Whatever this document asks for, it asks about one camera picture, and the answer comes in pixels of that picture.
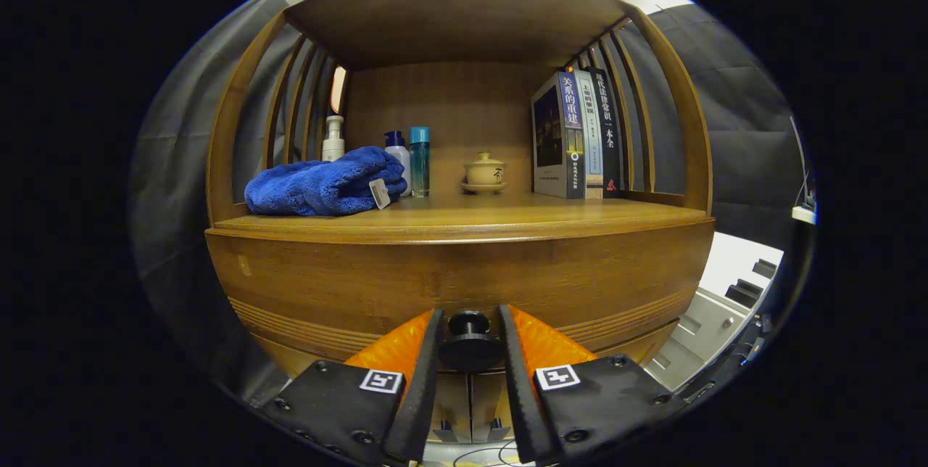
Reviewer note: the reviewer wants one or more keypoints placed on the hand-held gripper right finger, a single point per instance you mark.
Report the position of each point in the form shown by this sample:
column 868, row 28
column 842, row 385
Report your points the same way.
column 516, row 394

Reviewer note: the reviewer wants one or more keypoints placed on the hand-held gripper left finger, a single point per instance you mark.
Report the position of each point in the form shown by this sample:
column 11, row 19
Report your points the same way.
column 424, row 394

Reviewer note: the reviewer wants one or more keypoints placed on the wooden drawer with black knob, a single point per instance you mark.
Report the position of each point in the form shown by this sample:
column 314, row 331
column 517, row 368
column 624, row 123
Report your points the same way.
column 464, row 271

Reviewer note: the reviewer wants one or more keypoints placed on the wooden countertop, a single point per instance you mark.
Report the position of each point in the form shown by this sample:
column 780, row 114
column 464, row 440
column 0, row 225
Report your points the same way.
column 471, row 213

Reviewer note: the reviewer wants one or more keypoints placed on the wooden cabinet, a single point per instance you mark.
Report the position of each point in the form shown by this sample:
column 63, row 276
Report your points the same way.
column 449, row 97

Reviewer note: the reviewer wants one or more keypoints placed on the beige lidded teacup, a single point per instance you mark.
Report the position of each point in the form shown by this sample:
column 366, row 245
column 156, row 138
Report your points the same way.
column 484, row 171

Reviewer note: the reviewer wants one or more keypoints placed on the blue fluffy towel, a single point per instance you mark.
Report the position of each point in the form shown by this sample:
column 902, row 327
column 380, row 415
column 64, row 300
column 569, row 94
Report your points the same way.
column 319, row 188

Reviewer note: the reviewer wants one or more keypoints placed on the teal glass bottle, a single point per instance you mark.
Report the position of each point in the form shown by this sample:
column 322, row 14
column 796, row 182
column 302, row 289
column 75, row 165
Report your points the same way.
column 419, row 162

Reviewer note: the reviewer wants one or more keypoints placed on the white lotion bottle blue cap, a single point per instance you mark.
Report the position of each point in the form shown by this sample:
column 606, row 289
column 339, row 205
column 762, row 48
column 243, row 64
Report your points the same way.
column 400, row 159

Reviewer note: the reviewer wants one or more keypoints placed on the black plastic block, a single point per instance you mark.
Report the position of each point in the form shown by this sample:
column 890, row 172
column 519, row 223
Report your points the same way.
column 765, row 268
column 743, row 293

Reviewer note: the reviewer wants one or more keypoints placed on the white box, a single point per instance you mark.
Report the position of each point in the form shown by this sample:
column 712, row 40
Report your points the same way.
column 732, row 260

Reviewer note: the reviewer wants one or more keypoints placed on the white pump bottle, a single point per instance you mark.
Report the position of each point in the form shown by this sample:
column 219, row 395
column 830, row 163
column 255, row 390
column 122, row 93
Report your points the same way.
column 333, row 144

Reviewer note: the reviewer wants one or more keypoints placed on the black spine book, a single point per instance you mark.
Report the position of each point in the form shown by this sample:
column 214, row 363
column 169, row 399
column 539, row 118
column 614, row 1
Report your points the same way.
column 609, row 141

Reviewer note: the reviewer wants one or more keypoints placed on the pale spine book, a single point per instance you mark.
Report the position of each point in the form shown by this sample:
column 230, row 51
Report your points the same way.
column 591, row 133

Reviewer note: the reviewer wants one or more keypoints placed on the white shelf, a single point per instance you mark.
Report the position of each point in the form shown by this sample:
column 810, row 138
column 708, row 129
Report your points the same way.
column 803, row 215

